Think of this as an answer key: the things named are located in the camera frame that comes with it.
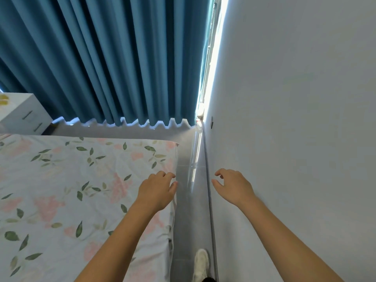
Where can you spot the black shorts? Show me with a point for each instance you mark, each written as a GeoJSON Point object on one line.
{"type": "Point", "coordinates": [209, 280]}

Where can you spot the person's left forearm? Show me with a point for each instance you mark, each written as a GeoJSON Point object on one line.
{"type": "Point", "coordinates": [117, 249]}

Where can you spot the white bedside table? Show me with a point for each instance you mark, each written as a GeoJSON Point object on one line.
{"type": "Point", "coordinates": [20, 102]}

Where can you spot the blue curtain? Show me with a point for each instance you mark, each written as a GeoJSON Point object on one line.
{"type": "Point", "coordinates": [102, 55]}

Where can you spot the person's left hand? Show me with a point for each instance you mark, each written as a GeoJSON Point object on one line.
{"type": "Point", "coordinates": [155, 193]}

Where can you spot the person's right white shoe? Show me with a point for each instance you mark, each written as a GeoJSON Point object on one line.
{"type": "Point", "coordinates": [201, 264]}

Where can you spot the person's right forearm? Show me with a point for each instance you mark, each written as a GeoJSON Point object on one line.
{"type": "Point", "coordinates": [288, 243]}

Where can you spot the person's right hand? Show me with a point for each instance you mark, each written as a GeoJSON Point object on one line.
{"type": "Point", "coordinates": [236, 187]}

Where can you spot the floral bed sheet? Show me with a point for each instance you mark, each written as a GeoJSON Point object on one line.
{"type": "Point", "coordinates": [58, 187]}

